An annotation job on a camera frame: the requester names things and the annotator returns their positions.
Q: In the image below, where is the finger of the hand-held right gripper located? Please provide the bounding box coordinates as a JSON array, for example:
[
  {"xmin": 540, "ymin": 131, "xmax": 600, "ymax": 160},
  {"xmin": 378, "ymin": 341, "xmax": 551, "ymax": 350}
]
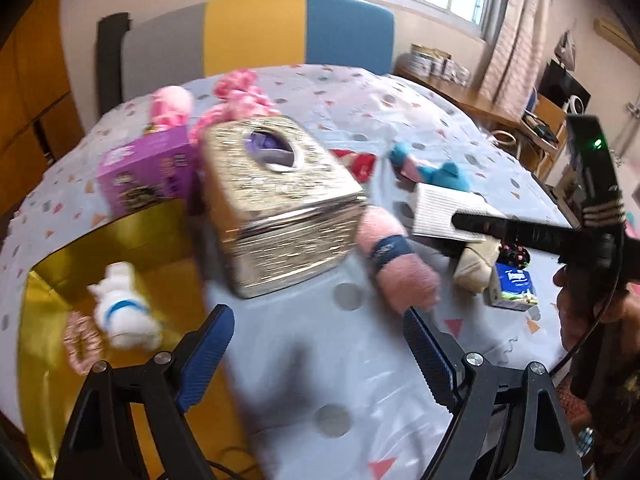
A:
[{"xmin": 450, "ymin": 212, "xmax": 565, "ymax": 263}]

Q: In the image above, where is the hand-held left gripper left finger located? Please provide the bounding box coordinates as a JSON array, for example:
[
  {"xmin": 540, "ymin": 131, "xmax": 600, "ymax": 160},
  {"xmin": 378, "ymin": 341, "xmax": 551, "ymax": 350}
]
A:
[{"xmin": 52, "ymin": 304, "xmax": 236, "ymax": 480}]

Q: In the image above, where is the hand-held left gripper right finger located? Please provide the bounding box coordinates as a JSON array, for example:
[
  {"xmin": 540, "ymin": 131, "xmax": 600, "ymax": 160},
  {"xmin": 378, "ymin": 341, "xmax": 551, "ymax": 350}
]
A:
[{"xmin": 402, "ymin": 306, "xmax": 586, "ymax": 480}]

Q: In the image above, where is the black beaded hair piece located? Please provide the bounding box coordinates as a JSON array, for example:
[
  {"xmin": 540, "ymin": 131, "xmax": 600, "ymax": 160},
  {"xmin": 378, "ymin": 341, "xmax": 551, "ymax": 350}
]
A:
[{"xmin": 500, "ymin": 242, "xmax": 532, "ymax": 267}]

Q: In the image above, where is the gold lined brown box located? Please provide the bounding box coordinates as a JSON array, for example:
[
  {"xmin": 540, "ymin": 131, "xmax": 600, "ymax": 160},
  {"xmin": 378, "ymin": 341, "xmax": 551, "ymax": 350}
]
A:
[{"xmin": 17, "ymin": 197, "xmax": 261, "ymax": 480}]

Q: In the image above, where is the person's right hand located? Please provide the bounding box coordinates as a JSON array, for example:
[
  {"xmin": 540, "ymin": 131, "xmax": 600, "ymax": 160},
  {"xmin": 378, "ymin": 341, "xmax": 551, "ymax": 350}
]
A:
[{"xmin": 551, "ymin": 265, "xmax": 601, "ymax": 352}]

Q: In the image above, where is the beige cloth pouch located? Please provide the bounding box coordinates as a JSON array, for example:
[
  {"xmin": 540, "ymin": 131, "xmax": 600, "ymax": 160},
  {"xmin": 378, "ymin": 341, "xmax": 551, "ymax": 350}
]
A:
[{"xmin": 452, "ymin": 240, "xmax": 501, "ymax": 293}]

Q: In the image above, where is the blue tissue packet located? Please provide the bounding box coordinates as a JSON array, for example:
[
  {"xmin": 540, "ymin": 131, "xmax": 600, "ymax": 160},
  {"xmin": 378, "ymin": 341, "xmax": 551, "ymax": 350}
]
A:
[{"xmin": 487, "ymin": 261, "xmax": 541, "ymax": 312}]

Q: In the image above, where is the white sponge block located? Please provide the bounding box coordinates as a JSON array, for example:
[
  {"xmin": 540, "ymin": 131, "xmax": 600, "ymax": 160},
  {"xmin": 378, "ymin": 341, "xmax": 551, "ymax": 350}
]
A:
[{"xmin": 410, "ymin": 182, "xmax": 501, "ymax": 243}]

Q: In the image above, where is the blue plush toy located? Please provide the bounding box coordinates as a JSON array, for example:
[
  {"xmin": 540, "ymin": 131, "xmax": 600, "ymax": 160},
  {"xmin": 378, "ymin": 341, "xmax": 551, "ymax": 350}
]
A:
[{"xmin": 389, "ymin": 142, "xmax": 473, "ymax": 193}]

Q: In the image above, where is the pink rolled towel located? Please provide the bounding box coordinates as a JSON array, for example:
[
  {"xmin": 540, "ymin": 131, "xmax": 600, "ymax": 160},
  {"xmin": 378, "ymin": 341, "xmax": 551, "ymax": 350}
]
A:
[{"xmin": 356, "ymin": 208, "xmax": 442, "ymax": 309}]

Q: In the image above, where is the white plush dog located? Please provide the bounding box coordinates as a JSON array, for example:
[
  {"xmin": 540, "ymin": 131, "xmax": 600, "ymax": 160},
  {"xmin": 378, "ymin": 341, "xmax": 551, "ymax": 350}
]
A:
[{"xmin": 87, "ymin": 261, "xmax": 163, "ymax": 351}]

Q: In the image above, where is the black monitor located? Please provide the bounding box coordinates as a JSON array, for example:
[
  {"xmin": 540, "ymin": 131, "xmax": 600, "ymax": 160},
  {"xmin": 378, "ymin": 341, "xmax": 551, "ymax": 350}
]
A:
[{"xmin": 539, "ymin": 60, "xmax": 591, "ymax": 111}]

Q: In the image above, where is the pink scrunchie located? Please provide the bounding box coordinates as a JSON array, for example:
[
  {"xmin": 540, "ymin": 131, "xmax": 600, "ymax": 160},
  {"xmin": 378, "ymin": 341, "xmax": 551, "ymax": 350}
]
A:
[{"xmin": 62, "ymin": 310, "xmax": 106, "ymax": 375}]

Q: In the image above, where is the wooden desk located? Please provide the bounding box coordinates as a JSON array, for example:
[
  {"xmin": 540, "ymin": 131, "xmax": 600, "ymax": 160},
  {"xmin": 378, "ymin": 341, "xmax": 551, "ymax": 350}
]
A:
[{"xmin": 395, "ymin": 65, "xmax": 566, "ymax": 161}]

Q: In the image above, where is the red cloth item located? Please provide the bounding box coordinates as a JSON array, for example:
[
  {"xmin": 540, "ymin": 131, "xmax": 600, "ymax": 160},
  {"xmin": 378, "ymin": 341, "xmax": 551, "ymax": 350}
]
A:
[{"xmin": 330, "ymin": 149, "xmax": 376, "ymax": 183}]

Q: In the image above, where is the silver embossed tissue box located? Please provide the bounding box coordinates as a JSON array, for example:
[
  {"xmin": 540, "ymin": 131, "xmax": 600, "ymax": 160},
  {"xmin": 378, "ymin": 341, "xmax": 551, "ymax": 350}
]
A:
[{"xmin": 200, "ymin": 116, "xmax": 368, "ymax": 300}]

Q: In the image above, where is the beige checked curtain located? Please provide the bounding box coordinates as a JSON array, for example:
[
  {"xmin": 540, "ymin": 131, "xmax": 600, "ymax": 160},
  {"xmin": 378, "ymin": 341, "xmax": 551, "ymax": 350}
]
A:
[{"xmin": 477, "ymin": 0, "xmax": 551, "ymax": 116}]

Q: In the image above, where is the row of small cartons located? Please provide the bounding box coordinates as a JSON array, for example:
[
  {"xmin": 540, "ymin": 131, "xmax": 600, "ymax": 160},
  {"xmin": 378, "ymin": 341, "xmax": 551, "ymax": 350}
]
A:
[{"xmin": 410, "ymin": 44, "xmax": 471, "ymax": 86}]

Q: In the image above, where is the patterned light blue tablecloth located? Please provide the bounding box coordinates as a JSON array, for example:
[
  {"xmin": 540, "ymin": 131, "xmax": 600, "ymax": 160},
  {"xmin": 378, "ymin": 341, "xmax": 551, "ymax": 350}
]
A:
[{"xmin": 0, "ymin": 62, "xmax": 626, "ymax": 480}]

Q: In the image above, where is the purple cardboard box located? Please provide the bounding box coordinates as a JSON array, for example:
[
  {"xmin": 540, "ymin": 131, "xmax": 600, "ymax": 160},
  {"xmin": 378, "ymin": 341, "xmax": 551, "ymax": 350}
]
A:
[{"xmin": 96, "ymin": 125, "xmax": 202, "ymax": 218}]

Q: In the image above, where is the person's patterned clothing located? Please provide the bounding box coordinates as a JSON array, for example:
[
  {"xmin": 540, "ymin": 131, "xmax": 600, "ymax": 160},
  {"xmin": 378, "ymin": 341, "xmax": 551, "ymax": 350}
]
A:
[{"xmin": 555, "ymin": 280, "xmax": 640, "ymax": 480}]

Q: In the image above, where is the pink round plush toy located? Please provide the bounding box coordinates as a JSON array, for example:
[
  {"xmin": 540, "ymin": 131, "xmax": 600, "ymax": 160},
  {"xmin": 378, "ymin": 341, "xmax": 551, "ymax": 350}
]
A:
[{"xmin": 151, "ymin": 85, "xmax": 194, "ymax": 129}]

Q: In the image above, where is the pink spotted plush toy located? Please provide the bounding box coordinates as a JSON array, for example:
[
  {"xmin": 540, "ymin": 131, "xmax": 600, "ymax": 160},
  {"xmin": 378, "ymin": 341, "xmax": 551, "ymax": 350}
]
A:
[{"xmin": 192, "ymin": 70, "xmax": 278, "ymax": 137}]

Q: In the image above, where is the orange wooden wardrobe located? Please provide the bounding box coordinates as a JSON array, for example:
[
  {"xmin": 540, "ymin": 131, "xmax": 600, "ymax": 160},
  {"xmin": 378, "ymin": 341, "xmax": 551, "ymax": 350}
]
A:
[{"xmin": 0, "ymin": 0, "xmax": 83, "ymax": 201}]

